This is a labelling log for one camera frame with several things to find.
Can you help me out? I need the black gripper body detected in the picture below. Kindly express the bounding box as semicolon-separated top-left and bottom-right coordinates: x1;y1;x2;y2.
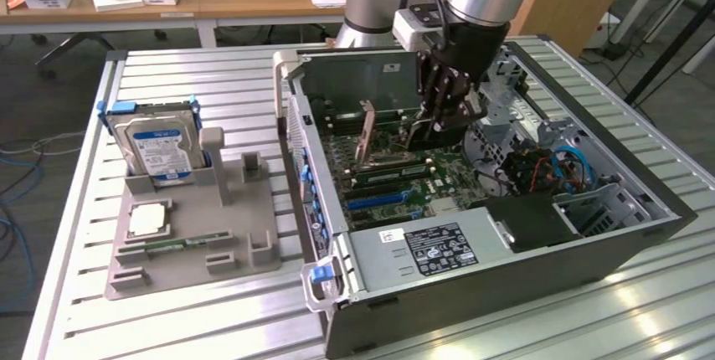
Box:
432;20;511;80

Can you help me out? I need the perforated silver drive cage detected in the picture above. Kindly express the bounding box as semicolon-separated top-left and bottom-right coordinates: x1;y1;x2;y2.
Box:
462;58;563;177

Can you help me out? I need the green motherboard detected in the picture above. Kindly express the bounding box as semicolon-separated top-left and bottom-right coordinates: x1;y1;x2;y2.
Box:
310;95;493;231

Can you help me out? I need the silver CPU socket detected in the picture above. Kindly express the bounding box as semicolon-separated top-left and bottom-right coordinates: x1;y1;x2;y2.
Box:
368;141;418;165

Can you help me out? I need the green RAM stick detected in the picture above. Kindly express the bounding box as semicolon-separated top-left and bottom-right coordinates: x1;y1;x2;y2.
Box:
351;163;432;188
120;232;234;255

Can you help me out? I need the black floor box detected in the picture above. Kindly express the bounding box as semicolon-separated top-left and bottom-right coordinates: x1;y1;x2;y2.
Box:
601;43;631;62

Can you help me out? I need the silver chipset heatsink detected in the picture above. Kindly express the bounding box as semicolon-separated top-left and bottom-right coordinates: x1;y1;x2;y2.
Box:
427;198;465;215

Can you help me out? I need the blue expansion slot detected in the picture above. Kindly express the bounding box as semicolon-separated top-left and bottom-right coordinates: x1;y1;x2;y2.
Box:
346;193;412;211

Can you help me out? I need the black slanted pole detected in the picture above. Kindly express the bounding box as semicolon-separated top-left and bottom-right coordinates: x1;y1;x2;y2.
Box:
623;0;715;105

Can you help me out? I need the silver power supply unit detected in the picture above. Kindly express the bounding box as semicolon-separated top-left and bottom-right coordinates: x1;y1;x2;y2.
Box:
338;208;519;294

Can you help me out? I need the silver disk bay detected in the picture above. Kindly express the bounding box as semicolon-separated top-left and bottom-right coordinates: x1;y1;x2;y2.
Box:
553;183;671;239

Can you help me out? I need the open black PC case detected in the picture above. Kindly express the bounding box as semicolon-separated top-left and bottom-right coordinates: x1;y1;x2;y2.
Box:
271;39;699;359

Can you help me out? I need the blue case release latch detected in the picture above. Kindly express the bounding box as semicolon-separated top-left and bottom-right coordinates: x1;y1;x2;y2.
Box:
308;265;335;285

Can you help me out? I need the grey plastic parts rack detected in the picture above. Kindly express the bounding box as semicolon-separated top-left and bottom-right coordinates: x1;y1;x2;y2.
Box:
103;125;286;301

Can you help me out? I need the hard disk blue caddy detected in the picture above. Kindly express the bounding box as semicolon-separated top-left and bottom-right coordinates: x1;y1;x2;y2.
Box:
95;98;203;188

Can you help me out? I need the silver CPU chip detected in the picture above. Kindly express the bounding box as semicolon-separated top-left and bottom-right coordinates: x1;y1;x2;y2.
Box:
127;203;172;238

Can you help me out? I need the black chair base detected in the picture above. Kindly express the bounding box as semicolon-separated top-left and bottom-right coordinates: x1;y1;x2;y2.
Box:
31;32;168;80

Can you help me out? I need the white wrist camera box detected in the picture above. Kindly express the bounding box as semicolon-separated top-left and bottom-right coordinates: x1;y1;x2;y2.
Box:
390;3;453;52

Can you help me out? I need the red wire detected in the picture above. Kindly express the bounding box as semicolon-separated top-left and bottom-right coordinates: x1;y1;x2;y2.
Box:
530;157;563;196

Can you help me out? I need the blue disk wire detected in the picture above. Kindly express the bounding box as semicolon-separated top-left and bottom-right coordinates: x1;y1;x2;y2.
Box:
550;145;595;196

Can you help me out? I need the white table frame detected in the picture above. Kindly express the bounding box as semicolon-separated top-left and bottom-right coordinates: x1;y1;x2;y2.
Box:
609;0;715;76

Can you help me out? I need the wooden desk white frame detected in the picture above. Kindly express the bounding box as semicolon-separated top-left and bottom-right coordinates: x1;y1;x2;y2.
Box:
0;0;351;49

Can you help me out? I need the white floor cable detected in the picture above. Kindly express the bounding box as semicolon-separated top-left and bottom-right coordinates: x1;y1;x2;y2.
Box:
0;133;86;157

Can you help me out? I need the blue floor cable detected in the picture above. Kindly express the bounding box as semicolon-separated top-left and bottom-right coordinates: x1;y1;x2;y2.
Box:
0;154;46;317

